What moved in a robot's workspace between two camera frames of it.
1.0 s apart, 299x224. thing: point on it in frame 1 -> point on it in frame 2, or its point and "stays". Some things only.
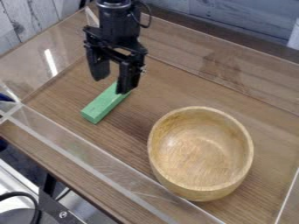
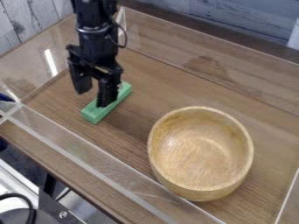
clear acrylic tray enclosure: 193,69 stays
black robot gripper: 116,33 -> 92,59
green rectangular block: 99,107 stays
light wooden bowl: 200,149 stays
